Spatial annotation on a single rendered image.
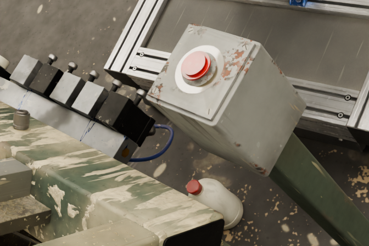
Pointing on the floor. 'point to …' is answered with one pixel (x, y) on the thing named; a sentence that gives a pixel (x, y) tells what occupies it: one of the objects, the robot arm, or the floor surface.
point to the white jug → (217, 199)
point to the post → (319, 195)
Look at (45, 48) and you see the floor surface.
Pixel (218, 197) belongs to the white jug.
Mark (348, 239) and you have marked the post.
